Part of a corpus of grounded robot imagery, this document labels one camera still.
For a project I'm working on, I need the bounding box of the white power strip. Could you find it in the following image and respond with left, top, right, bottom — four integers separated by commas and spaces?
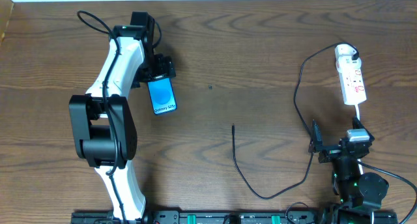
336, 57, 367, 105

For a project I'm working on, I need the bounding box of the smartphone with blue screen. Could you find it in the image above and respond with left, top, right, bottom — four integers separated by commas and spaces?
148, 78, 177, 115

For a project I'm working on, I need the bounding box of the black USB charging cable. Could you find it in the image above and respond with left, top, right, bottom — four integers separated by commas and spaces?
231, 41, 360, 201

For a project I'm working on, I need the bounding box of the white USB charger plug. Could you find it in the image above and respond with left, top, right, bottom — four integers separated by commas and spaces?
334, 44, 362, 73

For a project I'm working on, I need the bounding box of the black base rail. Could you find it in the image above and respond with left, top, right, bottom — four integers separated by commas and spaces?
70, 210, 398, 224

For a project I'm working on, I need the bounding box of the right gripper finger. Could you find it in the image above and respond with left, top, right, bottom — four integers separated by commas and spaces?
352, 117, 375, 141
309, 120, 323, 153

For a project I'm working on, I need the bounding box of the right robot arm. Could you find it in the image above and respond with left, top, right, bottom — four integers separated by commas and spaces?
309, 117, 389, 223

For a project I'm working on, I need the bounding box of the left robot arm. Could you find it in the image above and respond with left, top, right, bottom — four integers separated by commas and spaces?
68, 12, 177, 223

